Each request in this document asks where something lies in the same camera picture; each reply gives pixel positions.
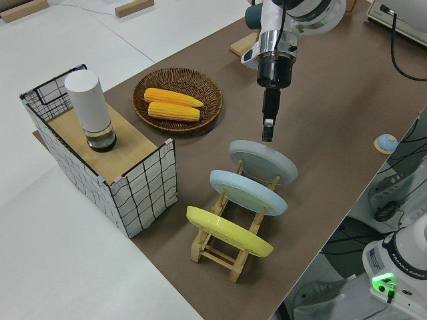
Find coiled black cable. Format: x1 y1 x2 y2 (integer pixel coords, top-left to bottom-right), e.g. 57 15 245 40
373 201 400 223

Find light blue plate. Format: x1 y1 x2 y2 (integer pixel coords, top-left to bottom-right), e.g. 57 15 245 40
209 169 288 217

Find brown wicker basket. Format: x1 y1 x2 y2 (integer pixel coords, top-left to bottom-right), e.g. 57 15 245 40
132 67 224 135

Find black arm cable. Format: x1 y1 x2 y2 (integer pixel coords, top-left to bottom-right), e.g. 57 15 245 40
383 5 427 81

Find teal mug yellow inside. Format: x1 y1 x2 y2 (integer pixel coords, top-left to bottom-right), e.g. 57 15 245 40
245 5 264 27

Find wooden mug stand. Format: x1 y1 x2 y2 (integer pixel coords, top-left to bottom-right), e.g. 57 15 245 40
229 31 260 58

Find yellow plate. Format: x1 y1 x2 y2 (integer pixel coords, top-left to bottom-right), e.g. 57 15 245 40
185 205 275 257

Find brown table mat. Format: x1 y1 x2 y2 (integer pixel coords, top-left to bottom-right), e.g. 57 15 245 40
31 0 427 320

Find grid pattern wire basket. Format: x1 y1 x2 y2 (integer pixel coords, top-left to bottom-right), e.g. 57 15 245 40
19 63 177 239

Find short wooden block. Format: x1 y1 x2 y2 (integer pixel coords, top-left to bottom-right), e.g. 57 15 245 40
115 0 155 18

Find wooden board shelf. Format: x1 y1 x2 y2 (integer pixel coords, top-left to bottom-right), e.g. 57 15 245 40
48 106 157 184

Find cream toaster oven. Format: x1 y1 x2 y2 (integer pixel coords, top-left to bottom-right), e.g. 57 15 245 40
365 0 427 47

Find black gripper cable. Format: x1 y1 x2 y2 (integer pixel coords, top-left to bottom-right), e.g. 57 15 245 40
274 0 288 64

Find yellow corn cob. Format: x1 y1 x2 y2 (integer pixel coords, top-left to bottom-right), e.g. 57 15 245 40
143 87 205 109
147 101 201 123

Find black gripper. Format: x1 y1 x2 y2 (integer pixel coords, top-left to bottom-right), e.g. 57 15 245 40
256 55 296 143

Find white cylinder bottle glass base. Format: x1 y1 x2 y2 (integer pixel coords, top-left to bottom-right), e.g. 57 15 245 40
64 71 117 153

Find wooden plate rack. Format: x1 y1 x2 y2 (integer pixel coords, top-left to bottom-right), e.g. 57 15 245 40
189 159 281 283

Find long wooden block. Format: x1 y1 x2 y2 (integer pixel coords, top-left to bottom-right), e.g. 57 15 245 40
0 0 47 23

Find blue dome wooden bell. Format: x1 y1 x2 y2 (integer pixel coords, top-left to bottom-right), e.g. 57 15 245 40
373 133 398 155

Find gray ceramic plate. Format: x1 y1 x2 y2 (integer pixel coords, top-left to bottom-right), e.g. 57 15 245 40
228 139 299 187

